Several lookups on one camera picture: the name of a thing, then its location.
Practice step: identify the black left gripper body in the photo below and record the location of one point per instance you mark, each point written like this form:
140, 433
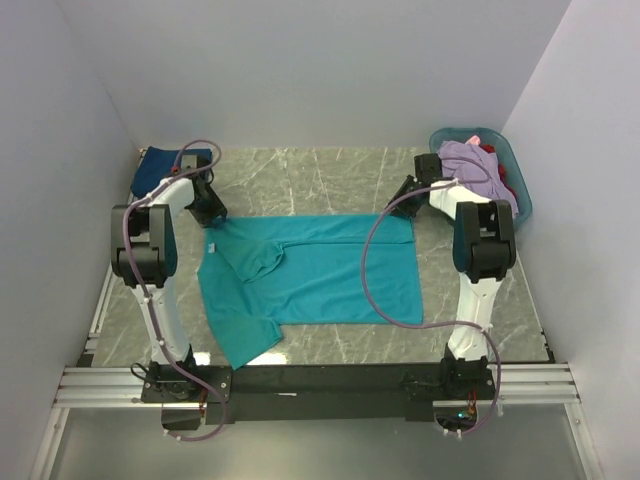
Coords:
208, 209

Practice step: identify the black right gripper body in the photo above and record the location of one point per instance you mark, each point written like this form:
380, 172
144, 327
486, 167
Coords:
409, 205

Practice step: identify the teal t-shirt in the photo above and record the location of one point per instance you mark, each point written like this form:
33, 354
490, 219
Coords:
258, 274

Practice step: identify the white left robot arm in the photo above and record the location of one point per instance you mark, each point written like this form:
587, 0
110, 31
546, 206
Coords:
144, 255

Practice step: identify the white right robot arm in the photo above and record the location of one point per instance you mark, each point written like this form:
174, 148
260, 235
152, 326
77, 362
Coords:
483, 251

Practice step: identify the folded navy blue t-shirt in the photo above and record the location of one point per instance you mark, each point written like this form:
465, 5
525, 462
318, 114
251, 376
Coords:
156, 164

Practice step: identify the lavender t-shirt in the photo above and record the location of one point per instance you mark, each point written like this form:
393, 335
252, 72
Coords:
475, 168

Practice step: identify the pink garment in basket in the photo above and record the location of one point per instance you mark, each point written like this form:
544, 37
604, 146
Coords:
474, 141

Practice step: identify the red garment in basket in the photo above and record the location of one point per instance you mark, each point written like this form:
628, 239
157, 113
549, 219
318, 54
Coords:
501, 169

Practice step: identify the teal plastic laundry basket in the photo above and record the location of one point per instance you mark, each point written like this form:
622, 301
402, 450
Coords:
505, 156

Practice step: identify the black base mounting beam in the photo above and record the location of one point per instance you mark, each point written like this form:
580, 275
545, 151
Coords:
217, 394

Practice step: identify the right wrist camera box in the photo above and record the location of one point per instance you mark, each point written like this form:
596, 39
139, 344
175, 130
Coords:
428, 168

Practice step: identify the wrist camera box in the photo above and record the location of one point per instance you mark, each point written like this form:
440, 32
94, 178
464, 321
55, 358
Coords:
192, 161
428, 168

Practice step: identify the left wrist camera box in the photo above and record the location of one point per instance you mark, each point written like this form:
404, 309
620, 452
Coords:
192, 161

